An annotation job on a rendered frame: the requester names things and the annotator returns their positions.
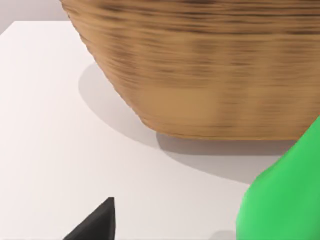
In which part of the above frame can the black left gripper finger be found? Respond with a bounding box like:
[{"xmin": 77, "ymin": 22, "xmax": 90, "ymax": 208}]
[{"xmin": 61, "ymin": 196, "xmax": 118, "ymax": 240}]

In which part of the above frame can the woven wicker basket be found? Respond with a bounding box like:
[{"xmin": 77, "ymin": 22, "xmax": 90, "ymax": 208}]
[{"xmin": 58, "ymin": 0, "xmax": 320, "ymax": 141}]

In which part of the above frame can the green bottle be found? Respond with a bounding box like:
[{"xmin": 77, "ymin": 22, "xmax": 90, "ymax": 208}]
[{"xmin": 234, "ymin": 115, "xmax": 320, "ymax": 240}]

